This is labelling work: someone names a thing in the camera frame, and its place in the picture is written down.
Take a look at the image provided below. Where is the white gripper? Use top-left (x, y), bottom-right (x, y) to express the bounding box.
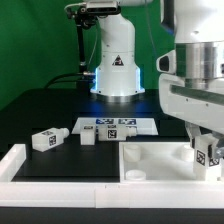
top-left (159, 74), bottom-right (224, 159)

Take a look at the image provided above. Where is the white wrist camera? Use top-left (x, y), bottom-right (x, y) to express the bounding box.
top-left (156, 50), bottom-right (176, 74)

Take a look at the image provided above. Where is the white U-shaped obstacle wall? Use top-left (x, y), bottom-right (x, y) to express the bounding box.
top-left (0, 144), bottom-right (224, 209)

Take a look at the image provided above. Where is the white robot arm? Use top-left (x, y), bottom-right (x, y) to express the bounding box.
top-left (87, 0), bottom-right (224, 159)

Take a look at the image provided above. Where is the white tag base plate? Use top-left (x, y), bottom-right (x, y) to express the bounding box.
top-left (72, 117), bottom-right (158, 135)

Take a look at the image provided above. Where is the black cable bundle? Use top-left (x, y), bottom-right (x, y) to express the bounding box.
top-left (43, 73), bottom-right (83, 90)

